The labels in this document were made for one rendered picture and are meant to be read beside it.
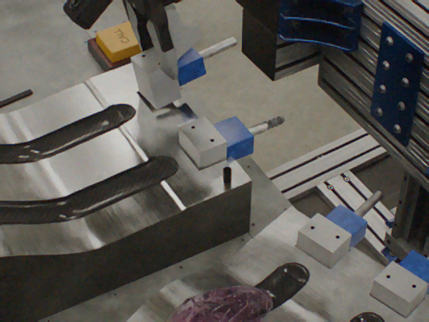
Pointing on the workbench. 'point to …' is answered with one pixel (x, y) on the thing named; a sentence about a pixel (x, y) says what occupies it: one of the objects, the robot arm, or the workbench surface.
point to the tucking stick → (15, 97)
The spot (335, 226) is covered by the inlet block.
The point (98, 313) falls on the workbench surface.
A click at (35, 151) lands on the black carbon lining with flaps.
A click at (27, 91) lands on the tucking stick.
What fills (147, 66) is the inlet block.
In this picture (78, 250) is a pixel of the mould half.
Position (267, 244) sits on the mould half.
